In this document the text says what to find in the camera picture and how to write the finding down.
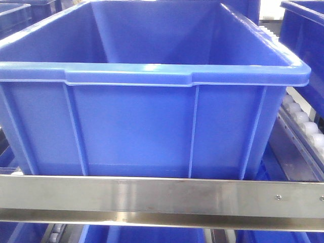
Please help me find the blue bin on shelf middle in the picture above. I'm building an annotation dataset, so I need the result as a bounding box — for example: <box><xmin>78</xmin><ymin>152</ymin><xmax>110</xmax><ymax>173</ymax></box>
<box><xmin>1</xmin><ymin>1</ymin><xmax>311</xmax><ymax>180</ymax></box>

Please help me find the blue bin on shelf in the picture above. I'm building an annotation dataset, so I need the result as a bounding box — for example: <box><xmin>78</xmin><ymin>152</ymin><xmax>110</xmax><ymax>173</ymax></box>
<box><xmin>1</xmin><ymin>1</ymin><xmax>311</xmax><ymax>180</ymax></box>
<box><xmin>279</xmin><ymin>1</ymin><xmax>323</xmax><ymax>117</ymax></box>
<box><xmin>1</xmin><ymin>0</ymin><xmax>62</xmax><ymax>39</ymax></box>

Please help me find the stainless steel shelf rack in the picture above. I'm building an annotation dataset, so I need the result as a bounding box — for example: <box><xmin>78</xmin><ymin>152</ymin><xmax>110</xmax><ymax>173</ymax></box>
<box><xmin>1</xmin><ymin>175</ymin><xmax>323</xmax><ymax>232</ymax></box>

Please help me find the blue bin on shelf right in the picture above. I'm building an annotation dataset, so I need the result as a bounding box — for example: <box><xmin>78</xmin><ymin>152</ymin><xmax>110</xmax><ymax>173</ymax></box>
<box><xmin>279</xmin><ymin>1</ymin><xmax>323</xmax><ymax>117</ymax></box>

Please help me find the blue bin on shelf left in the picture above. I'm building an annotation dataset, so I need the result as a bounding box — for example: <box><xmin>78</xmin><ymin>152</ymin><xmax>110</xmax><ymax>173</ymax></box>
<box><xmin>1</xmin><ymin>0</ymin><xmax>62</xmax><ymax>39</ymax></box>

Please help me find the white roller track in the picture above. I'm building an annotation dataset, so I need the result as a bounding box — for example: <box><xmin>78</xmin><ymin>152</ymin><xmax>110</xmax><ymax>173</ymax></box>
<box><xmin>260</xmin><ymin>25</ymin><xmax>324</xmax><ymax>182</ymax></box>

